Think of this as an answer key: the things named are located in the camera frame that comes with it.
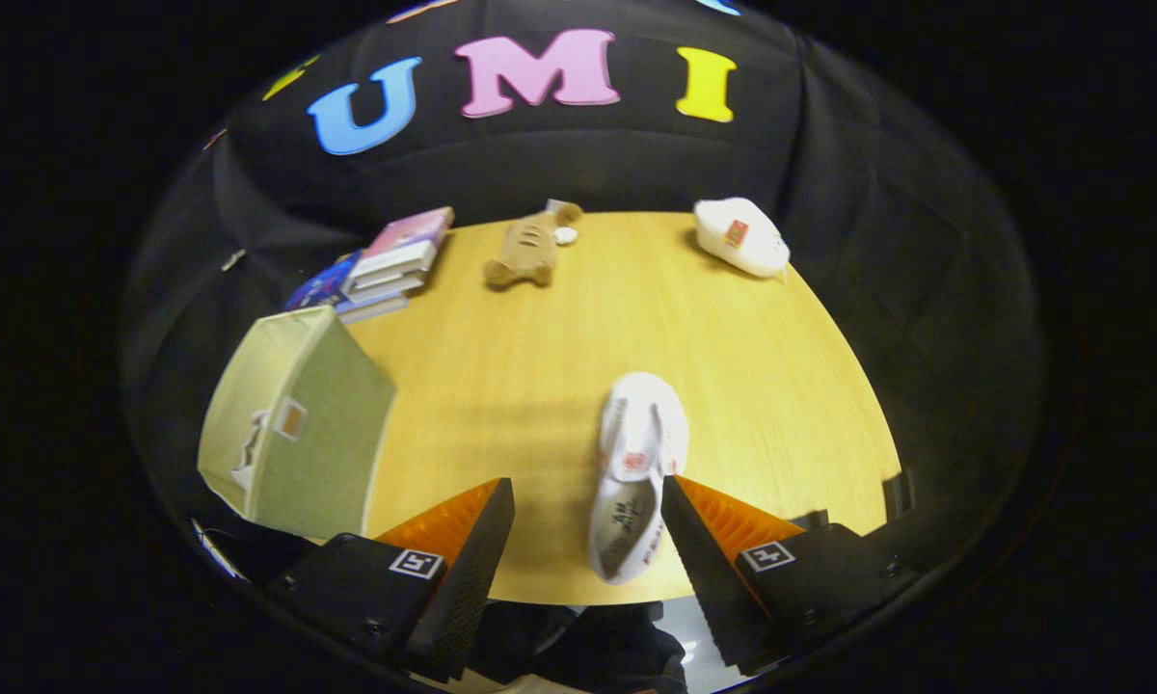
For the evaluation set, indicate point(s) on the dark blue book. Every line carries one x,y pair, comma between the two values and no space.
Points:
323,284

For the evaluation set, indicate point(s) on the pale blue book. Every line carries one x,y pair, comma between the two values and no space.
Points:
371,308

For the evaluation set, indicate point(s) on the person's dark clothing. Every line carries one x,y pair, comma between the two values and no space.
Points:
598,646

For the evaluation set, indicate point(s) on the green fabric storage box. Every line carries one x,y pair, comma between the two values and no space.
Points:
328,453

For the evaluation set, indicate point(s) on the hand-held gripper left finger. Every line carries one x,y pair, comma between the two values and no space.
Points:
463,588

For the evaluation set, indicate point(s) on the silver clip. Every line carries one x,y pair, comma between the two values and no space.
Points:
233,259

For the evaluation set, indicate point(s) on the pink cover book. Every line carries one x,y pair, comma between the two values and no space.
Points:
410,231

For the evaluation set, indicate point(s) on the black backdrop cloth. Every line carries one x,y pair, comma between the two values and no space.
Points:
877,241

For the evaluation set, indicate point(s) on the white book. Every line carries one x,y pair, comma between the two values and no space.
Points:
386,283

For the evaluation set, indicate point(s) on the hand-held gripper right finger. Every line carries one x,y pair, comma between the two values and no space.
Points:
718,588

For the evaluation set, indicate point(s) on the white plush toy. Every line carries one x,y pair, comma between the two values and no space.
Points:
747,246

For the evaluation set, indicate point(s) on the tan plush toy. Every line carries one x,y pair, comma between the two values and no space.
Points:
525,251

